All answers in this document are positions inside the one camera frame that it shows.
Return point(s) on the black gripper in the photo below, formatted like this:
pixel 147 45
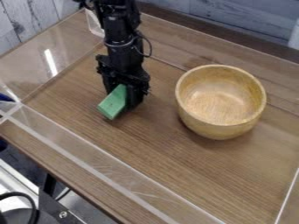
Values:
pixel 120 67

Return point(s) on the green rectangular block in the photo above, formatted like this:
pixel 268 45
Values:
pixel 113 103

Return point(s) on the brown wooden bowl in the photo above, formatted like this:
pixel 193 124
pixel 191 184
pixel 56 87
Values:
pixel 220 101

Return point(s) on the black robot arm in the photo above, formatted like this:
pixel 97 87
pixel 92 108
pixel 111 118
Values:
pixel 119 20

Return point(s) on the black table leg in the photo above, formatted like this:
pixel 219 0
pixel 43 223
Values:
pixel 49 184

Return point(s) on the clear acrylic tray wall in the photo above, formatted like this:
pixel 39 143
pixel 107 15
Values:
pixel 141 166

